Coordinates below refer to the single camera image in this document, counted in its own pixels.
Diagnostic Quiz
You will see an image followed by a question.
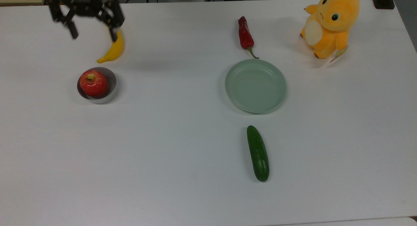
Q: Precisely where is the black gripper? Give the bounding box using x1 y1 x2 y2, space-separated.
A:
46 0 126 42

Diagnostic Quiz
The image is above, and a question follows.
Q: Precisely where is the red apple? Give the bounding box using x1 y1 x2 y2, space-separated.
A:
79 69 109 97

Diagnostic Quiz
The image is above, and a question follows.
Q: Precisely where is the grey bowl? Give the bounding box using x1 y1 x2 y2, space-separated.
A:
77 67 117 104

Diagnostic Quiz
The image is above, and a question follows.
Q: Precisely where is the yellow banana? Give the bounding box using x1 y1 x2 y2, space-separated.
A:
97 30 124 64

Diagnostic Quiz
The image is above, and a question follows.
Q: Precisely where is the red chili pepper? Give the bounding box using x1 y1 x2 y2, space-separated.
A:
238 16 260 60

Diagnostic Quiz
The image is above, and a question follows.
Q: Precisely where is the pale green plate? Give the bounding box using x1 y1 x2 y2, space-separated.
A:
225 59 287 114

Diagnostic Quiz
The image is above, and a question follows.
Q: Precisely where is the green cucumber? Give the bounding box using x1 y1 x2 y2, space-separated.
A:
247 125 270 182

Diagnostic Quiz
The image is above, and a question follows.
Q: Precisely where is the orange plush toy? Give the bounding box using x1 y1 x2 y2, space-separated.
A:
300 0 361 59

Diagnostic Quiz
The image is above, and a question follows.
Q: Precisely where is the paper tag on plush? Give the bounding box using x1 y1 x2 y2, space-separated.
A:
329 45 349 64

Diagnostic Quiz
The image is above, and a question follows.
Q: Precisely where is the black table clamp block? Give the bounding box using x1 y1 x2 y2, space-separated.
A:
371 0 395 10

